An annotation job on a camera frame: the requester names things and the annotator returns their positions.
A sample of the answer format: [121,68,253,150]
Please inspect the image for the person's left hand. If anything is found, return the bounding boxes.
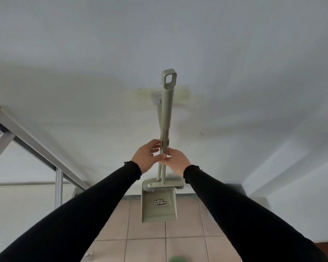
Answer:
[131,139,166,174]

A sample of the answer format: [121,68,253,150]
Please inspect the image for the metal frame table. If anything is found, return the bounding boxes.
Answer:
[0,96,91,209]

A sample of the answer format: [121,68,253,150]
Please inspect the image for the clear adhesive wall hook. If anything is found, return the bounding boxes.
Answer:
[151,91,163,106]

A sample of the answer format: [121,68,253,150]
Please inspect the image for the grey-green long-handled broom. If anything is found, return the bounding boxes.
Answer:
[143,69,185,192]

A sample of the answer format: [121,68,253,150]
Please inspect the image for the grey-green long-handled dustpan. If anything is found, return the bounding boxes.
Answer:
[141,102,178,224]

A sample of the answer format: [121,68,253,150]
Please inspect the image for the person's right hand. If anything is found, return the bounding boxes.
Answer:
[158,147,192,178]

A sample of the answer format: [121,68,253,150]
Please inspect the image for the person's left forearm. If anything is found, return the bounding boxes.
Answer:
[0,160,142,262]

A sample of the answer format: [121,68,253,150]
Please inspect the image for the person's right forearm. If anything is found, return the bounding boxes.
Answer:
[183,165,328,262]

